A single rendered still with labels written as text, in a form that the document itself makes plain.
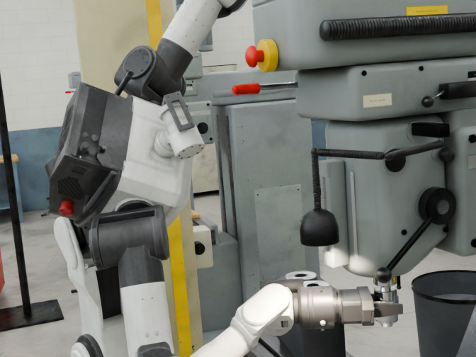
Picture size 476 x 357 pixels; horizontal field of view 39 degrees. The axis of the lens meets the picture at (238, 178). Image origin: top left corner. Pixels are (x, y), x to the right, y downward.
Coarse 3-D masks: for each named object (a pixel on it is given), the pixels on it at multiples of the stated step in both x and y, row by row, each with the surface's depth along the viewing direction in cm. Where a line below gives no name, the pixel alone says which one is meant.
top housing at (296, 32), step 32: (256, 0) 127; (288, 0) 114; (320, 0) 112; (352, 0) 113; (384, 0) 115; (416, 0) 118; (448, 0) 120; (256, 32) 129; (288, 32) 116; (288, 64) 118; (320, 64) 114; (352, 64) 117
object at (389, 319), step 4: (376, 296) 137; (380, 296) 136; (388, 296) 136; (392, 296) 136; (396, 296) 137; (376, 300) 138; (380, 300) 137; (384, 300) 136; (388, 300) 136; (392, 300) 136; (396, 300) 137; (388, 316) 137; (392, 316) 137; (396, 316) 137; (376, 320) 139; (380, 320) 137; (384, 320) 137; (388, 320) 137; (392, 320) 137; (396, 320) 138
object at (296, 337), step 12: (288, 276) 187; (300, 276) 189; (312, 276) 186; (336, 324) 174; (288, 336) 185; (300, 336) 173; (312, 336) 173; (324, 336) 174; (336, 336) 175; (288, 348) 186; (300, 348) 175; (312, 348) 174; (324, 348) 174; (336, 348) 175
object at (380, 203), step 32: (352, 128) 126; (384, 128) 123; (352, 160) 126; (384, 160) 123; (416, 160) 126; (352, 192) 128; (384, 192) 124; (416, 192) 126; (352, 224) 129; (384, 224) 125; (416, 224) 127; (352, 256) 131; (384, 256) 127; (416, 256) 130
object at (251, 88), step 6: (240, 84) 132; (246, 84) 132; (252, 84) 132; (258, 84) 133; (264, 84) 134; (270, 84) 134; (276, 84) 134; (282, 84) 135; (288, 84) 135; (294, 84) 136; (234, 90) 131; (240, 90) 131; (246, 90) 132; (252, 90) 132; (258, 90) 133; (264, 90) 134
